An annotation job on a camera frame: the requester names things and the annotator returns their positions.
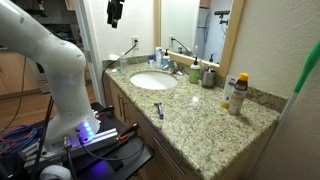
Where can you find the clear plastic bottle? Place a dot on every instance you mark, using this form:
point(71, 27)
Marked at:
point(123, 63)

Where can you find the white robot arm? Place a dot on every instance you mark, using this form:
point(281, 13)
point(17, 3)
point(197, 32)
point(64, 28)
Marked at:
point(64, 64)

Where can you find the blue white pump bottle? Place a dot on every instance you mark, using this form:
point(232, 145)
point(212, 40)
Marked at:
point(165, 60)

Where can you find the small blue cap bottle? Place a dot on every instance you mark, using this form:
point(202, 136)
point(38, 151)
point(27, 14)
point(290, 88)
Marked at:
point(151, 61)

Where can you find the green soap pump bottle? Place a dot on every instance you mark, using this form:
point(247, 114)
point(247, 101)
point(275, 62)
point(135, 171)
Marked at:
point(194, 72)

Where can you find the silver metal cup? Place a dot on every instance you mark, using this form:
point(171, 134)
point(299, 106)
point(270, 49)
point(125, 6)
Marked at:
point(208, 79)

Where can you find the blue razor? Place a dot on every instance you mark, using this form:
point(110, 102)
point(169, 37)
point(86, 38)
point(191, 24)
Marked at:
point(160, 110)

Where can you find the white oval sink basin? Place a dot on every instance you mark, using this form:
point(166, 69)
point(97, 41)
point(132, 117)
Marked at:
point(153, 80)

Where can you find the chrome faucet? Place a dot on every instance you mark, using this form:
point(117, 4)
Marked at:
point(174, 68)

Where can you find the white blue cleanser tube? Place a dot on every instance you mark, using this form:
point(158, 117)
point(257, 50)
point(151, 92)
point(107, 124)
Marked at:
point(158, 53)

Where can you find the white paper packet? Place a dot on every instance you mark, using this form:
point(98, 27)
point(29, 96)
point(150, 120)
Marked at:
point(113, 57)

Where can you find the white blue lotion tube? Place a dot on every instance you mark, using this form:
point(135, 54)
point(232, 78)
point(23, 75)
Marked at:
point(228, 89)

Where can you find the black robot cart platform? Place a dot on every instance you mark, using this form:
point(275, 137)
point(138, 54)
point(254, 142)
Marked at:
point(117, 158)

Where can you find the wooden vanity cabinet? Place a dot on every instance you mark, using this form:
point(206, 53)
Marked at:
point(197, 139)

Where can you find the wood framed mirror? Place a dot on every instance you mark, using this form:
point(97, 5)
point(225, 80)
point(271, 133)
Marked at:
point(235, 19)

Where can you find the orange cap sunscreen spray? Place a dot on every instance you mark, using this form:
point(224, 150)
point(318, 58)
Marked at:
point(238, 94)

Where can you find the white wall outlet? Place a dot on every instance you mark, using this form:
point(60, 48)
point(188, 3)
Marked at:
point(135, 42)

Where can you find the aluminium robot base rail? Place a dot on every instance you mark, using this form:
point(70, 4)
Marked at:
point(99, 141)

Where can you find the green white mop handle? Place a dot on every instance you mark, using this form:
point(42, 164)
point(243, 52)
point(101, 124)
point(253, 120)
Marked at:
point(310, 62)

